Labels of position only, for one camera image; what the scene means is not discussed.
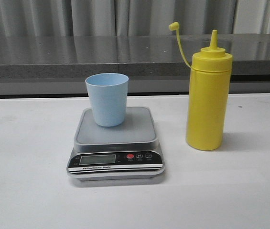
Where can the light blue plastic cup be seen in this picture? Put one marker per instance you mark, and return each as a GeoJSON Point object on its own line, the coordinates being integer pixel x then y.
{"type": "Point", "coordinates": [107, 93]}

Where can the yellow squeeze bottle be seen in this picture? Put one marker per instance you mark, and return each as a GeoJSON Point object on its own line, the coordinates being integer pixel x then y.
{"type": "Point", "coordinates": [210, 73]}

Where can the silver electronic kitchen scale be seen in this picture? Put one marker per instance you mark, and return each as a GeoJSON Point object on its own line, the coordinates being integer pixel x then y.
{"type": "Point", "coordinates": [129, 150]}

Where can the grey pleated curtain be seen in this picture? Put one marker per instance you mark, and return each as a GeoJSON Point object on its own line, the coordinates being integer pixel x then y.
{"type": "Point", "coordinates": [131, 17]}

